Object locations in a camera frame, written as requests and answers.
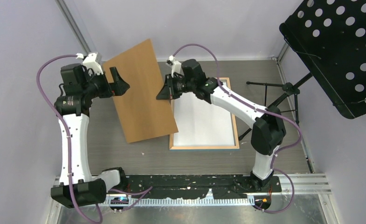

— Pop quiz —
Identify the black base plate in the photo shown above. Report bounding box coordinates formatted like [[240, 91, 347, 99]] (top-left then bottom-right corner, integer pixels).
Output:
[[112, 174, 282, 199]]

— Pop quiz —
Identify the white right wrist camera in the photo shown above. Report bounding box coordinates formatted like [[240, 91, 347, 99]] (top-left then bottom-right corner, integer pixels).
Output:
[[166, 55, 181, 77]]

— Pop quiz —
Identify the black music stand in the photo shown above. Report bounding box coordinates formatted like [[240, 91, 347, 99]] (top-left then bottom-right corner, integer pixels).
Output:
[[240, 0, 366, 141]]

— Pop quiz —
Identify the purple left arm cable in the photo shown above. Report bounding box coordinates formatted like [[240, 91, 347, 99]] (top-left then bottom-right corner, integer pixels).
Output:
[[36, 54, 154, 224]]

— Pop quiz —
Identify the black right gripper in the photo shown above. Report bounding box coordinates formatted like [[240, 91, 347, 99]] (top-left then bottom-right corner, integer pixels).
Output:
[[157, 74, 195, 101]]

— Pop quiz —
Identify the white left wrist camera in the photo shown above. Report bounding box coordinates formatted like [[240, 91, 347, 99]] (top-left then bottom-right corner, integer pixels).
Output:
[[76, 52, 104, 75]]

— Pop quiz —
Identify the brown backing board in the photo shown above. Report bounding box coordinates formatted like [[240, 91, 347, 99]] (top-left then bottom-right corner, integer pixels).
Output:
[[103, 39, 178, 143]]

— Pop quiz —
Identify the light wooden picture frame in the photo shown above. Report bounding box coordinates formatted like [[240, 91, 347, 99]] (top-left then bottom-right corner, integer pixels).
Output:
[[169, 77, 240, 151]]

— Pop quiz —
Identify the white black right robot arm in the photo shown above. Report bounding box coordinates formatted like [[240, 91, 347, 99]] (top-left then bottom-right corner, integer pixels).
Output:
[[156, 56, 286, 192]]

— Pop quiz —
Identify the aluminium front rail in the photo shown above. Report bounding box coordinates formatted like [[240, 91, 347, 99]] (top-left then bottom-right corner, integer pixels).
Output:
[[50, 174, 332, 207]]

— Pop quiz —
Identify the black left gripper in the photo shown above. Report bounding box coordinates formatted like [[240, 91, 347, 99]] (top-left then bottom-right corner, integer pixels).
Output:
[[83, 66, 130, 98]]

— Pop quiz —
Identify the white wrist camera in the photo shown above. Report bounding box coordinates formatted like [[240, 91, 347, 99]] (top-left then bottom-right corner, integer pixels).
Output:
[[166, 55, 181, 77], [76, 52, 104, 75]]

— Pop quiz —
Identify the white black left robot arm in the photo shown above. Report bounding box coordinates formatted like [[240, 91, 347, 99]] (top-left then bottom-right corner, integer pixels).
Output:
[[50, 63, 130, 208]]

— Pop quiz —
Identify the orange flower photo print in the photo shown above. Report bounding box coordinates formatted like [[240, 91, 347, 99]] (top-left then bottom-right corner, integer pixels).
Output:
[[173, 90, 235, 147]]

